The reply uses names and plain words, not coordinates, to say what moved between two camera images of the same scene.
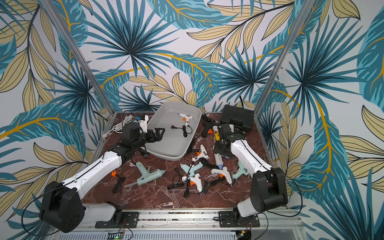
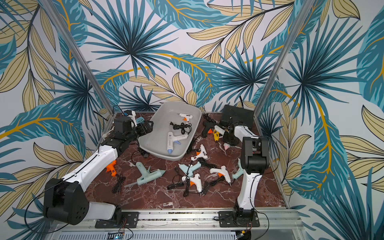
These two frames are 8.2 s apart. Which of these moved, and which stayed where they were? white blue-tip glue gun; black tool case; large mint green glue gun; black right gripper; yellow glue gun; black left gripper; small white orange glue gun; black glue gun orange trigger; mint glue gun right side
Moved: black left gripper; black right gripper; white blue-tip glue gun
Stayed: yellow glue gun; mint glue gun right side; small white orange glue gun; large mint green glue gun; black tool case; black glue gun orange trigger
